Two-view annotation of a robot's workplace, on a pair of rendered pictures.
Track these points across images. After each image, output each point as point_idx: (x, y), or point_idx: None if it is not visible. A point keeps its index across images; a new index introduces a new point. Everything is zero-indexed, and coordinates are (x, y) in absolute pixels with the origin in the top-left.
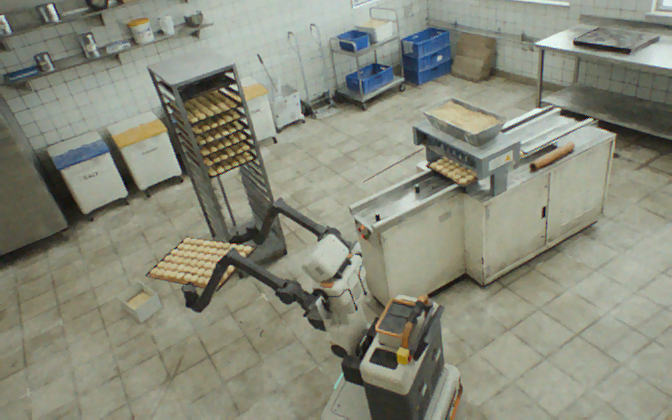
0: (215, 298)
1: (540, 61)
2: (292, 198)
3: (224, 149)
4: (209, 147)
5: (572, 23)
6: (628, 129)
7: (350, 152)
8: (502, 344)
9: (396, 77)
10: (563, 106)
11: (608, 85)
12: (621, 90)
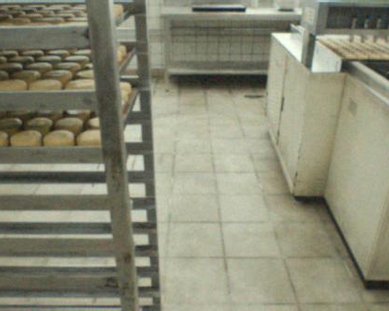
0: None
1: (166, 31)
2: (1, 258)
3: (118, 26)
4: (53, 20)
5: (154, 9)
6: (235, 83)
7: (12, 167)
8: None
9: None
10: (193, 71)
11: (194, 58)
12: (206, 60)
